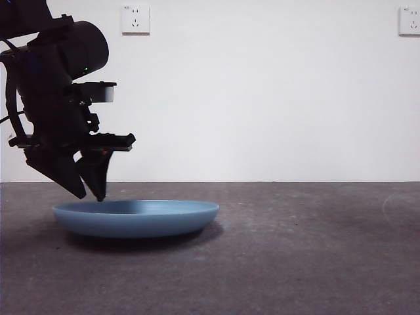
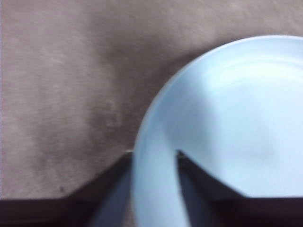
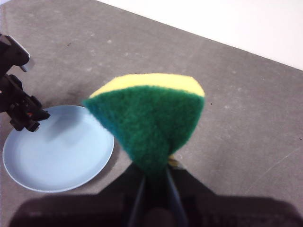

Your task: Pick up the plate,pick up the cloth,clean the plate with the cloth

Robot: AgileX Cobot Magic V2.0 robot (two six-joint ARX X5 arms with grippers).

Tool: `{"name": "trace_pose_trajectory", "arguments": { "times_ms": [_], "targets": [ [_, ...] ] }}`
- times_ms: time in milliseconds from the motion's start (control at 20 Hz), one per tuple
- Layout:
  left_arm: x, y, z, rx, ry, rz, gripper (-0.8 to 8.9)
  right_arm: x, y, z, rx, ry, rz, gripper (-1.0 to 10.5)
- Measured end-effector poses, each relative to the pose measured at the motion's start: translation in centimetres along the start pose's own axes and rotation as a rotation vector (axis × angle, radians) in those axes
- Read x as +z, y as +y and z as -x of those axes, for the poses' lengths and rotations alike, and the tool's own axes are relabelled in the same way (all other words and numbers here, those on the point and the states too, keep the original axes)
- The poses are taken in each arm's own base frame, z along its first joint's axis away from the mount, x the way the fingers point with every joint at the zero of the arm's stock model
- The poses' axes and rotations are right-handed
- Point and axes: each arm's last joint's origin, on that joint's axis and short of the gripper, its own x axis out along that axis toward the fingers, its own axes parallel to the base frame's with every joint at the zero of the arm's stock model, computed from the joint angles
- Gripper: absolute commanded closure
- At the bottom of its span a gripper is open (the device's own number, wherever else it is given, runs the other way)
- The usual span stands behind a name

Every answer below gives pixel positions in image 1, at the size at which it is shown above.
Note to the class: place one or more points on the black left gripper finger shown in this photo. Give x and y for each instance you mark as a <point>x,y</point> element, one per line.
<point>96,174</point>
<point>59,170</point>

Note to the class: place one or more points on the blue round plate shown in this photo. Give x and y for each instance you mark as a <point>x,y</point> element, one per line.
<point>147,220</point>

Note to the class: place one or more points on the white wall socket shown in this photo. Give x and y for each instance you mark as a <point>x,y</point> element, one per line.
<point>410,21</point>
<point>136,19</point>

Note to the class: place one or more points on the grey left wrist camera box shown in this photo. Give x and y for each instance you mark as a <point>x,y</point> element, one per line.
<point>105,92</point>

